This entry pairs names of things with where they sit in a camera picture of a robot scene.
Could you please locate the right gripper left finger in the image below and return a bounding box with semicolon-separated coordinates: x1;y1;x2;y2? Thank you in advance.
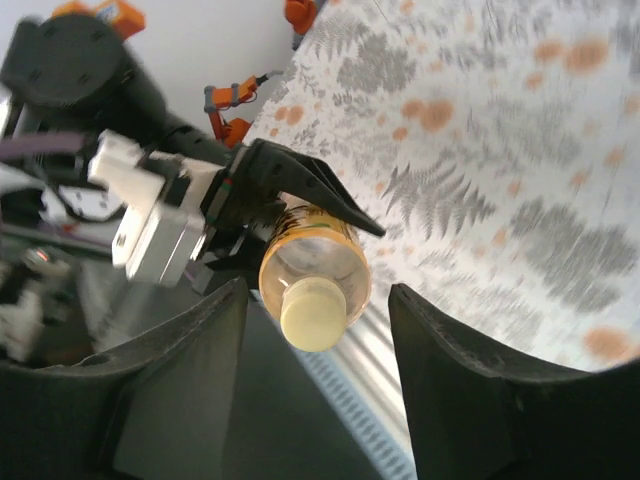
0;276;250;480

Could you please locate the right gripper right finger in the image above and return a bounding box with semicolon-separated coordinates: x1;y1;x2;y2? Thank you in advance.
388;282;640;480

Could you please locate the yellow juice bottle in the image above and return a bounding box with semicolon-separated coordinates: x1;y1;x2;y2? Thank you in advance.
258;197;372;331

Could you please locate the pale yellow bottle cap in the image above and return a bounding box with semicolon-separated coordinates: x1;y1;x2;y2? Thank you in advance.
279;276;347;352

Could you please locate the grey metal panel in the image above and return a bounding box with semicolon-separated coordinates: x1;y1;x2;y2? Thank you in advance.
219;299;386;480

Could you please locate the floral patterned table mat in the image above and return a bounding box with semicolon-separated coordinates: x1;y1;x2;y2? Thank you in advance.
249;0;640;376

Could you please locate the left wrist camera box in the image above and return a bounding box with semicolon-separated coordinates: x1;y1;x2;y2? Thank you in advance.
87;128;224;289

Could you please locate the slotted grey cable duct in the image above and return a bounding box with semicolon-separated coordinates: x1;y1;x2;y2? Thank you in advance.
294;344;419;480

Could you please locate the wide aluminium base rail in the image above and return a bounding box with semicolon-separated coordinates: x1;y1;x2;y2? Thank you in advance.
319;299;407;401

